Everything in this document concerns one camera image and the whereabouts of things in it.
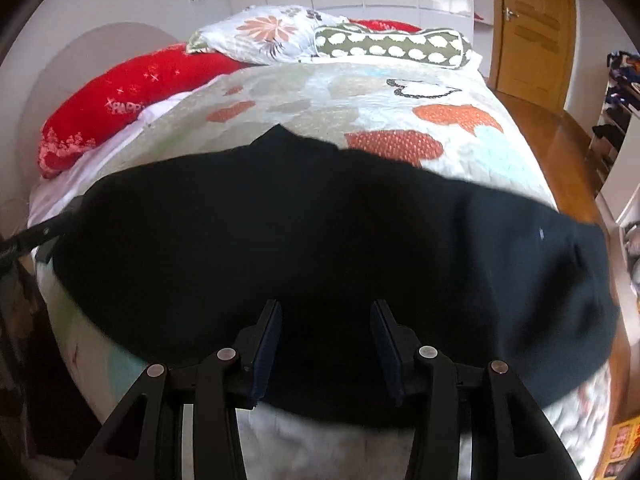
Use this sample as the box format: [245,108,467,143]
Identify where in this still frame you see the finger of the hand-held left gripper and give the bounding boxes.
[0,205,83,266]

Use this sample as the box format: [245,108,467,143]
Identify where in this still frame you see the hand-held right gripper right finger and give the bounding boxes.
[369,299,583,480]

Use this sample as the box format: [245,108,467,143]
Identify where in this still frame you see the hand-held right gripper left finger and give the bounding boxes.
[75,299,283,480]

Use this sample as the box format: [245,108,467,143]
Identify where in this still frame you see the black pants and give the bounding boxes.
[50,124,621,431]

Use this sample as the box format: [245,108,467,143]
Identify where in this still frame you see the white bed sheet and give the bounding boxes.
[27,95,181,226]

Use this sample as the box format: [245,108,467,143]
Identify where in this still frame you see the long red pillow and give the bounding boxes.
[37,42,251,180]

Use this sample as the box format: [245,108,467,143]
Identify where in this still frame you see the rounded beige headboard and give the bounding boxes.
[15,22,181,236]

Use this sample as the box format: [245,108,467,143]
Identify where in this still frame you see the orange printed box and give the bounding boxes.
[602,420,640,480]

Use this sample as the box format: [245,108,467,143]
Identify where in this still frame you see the heart printed quilt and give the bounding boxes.
[30,60,616,480]

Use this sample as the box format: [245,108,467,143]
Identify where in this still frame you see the green dotted bolster pillow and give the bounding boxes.
[314,24,473,70]

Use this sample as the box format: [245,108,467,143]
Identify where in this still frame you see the white floral pillow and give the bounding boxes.
[186,5,351,65]

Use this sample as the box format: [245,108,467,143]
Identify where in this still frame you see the small red pillow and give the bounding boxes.
[347,19,421,35]

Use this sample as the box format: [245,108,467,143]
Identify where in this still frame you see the white shelf with clothes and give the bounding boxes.
[590,50,640,201]

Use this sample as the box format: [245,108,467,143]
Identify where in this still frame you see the wooden door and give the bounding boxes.
[492,0,576,101]

